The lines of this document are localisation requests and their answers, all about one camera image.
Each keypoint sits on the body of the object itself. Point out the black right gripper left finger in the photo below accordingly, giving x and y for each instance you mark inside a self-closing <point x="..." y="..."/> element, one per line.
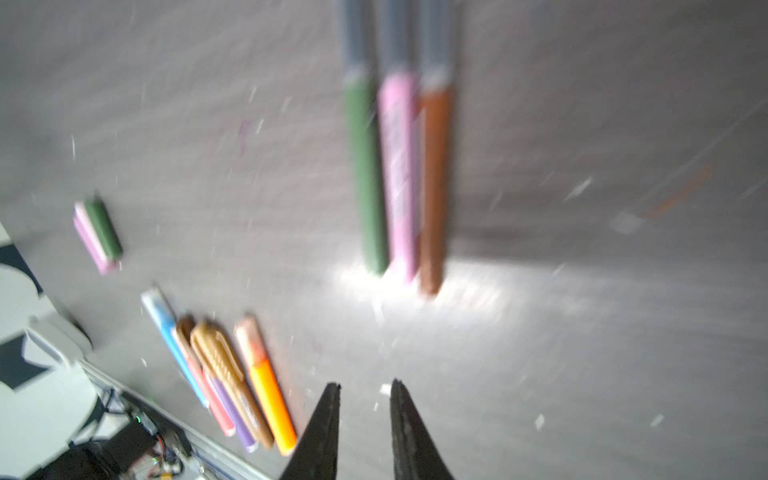
<point x="316" y="454"/>

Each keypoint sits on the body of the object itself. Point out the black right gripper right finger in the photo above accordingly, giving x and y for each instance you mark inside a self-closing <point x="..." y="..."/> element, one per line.
<point x="415" y="455"/>

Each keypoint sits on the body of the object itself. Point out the pink fountain pen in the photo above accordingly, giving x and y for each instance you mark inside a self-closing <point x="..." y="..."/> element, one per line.
<point x="396" y="99"/>

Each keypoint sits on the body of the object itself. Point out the green fountain pen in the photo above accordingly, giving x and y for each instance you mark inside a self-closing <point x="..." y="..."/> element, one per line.
<point x="360" y="109"/>

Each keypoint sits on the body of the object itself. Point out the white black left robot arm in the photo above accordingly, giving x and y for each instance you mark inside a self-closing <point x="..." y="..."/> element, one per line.
<point x="111" y="458"/>

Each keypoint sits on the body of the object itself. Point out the purple highlighter pen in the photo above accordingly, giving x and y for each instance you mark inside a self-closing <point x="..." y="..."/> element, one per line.
<point x="246" y="438"/>

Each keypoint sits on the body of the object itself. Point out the orange highlighter pen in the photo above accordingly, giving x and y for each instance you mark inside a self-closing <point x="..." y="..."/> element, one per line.
<point x="265" y="384"/>

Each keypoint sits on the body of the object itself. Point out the gold tan capped pen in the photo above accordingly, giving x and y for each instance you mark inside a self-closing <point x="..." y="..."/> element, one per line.
<point x="220" y="359"/>

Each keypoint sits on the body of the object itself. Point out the pink red highlighter pen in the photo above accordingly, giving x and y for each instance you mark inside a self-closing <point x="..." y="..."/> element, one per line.
<point x="215" y="407"/>

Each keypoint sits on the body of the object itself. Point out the brown capped cream pen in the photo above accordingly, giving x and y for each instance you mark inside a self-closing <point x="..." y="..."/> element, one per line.
<point x="182" y="335"/>

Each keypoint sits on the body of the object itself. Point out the blue highlighter pen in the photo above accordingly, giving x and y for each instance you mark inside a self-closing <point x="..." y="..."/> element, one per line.
<point x="163" y="317"/>

